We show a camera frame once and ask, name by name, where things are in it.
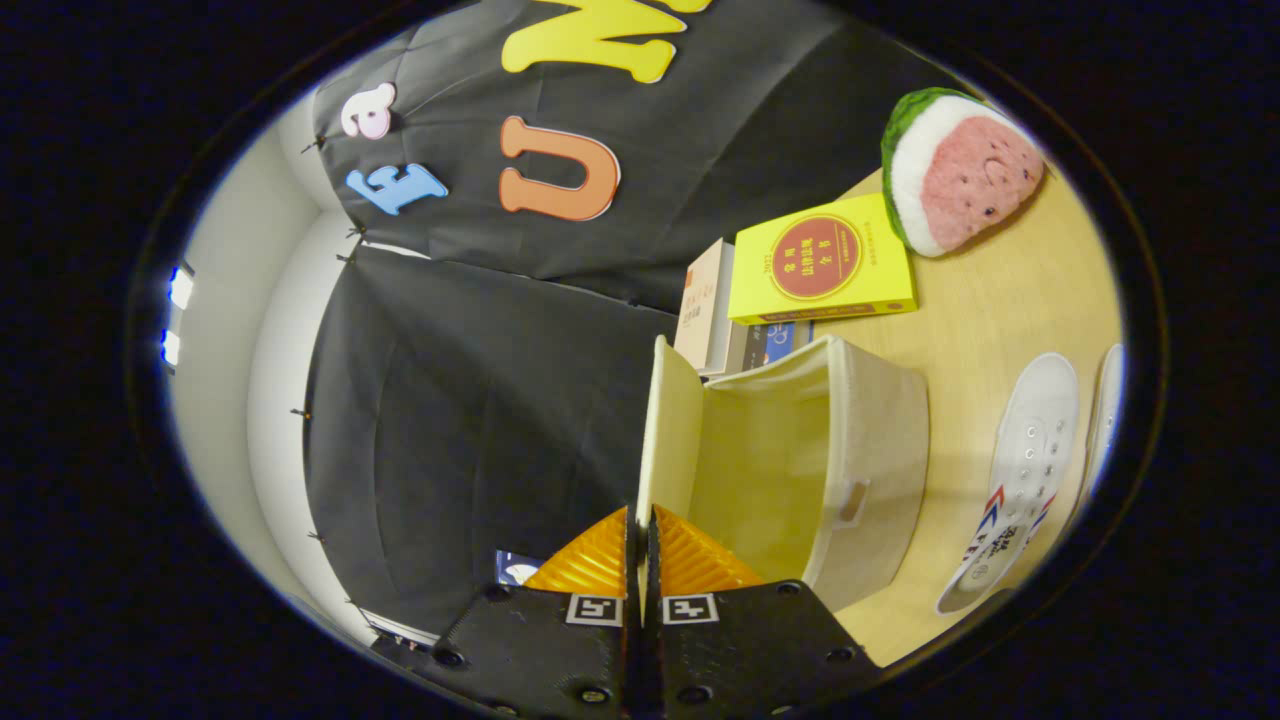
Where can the yellow book with red circle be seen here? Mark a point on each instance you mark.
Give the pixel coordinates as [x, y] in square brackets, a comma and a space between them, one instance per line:
[820, 260]

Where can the blue picture display screen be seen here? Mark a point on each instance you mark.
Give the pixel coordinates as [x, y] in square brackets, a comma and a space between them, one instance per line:
[520, 568]

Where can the watermelon slice plush toy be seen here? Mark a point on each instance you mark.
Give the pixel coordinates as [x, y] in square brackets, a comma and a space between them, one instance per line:
[970, 170]

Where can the white canvas shoe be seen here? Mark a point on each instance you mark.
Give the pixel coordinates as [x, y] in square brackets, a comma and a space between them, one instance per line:
[1108, 400]
[1030, 440]

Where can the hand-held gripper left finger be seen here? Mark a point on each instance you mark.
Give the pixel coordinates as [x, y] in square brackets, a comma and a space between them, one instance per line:
[560, 650]

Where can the beige fabric storage box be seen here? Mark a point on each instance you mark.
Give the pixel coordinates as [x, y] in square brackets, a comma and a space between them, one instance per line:
[880, 450]

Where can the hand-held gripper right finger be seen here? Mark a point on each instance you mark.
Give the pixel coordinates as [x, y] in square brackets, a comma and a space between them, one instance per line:
[730, 650]

